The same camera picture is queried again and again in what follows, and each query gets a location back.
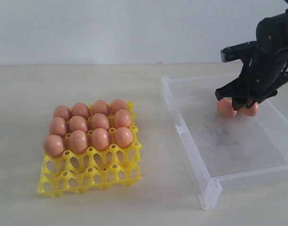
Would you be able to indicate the brown egg placed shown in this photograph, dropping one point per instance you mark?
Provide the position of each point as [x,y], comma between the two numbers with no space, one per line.
[101,106]
[62,111]
[81,109]
[117,105]

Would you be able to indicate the brown egg with line mark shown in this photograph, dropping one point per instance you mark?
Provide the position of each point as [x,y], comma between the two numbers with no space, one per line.
[100,120]

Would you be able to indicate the brown egg cluster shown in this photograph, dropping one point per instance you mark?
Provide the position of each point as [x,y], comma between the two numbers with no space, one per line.
[58,126]

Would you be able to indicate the yellow plastic egg tray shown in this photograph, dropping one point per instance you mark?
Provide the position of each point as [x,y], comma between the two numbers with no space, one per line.
[78,173]

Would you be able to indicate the clear plastic bin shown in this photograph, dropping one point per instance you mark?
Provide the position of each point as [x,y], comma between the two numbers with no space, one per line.
[224,153]

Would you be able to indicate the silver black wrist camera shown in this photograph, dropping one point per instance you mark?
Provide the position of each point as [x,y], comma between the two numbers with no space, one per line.
[239,51]

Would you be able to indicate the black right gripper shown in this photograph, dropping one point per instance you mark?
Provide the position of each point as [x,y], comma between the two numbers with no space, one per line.
[241,98]

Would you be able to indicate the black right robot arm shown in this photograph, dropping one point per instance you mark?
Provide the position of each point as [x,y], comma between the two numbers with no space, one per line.
[265,63]

